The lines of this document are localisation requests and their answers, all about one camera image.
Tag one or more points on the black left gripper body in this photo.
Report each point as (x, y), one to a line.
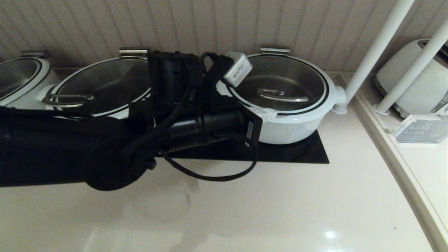
(217, 127)

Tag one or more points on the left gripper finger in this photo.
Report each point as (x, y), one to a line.
(266, 111)
(269, 117)

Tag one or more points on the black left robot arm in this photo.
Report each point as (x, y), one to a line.
(52, 147)

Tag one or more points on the white pot with steel interior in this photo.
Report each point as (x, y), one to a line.
(297, 130)

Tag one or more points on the large black induction cooktop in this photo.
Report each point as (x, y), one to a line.
(297, 154)

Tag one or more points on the clear acrylic sign holder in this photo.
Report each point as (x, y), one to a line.
(420, 129)

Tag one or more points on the white toaster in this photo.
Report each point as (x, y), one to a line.
(428, 91)

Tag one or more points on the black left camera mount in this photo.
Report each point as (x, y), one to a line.
(213, 80)

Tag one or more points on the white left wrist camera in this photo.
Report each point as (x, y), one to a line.
(238, 70)

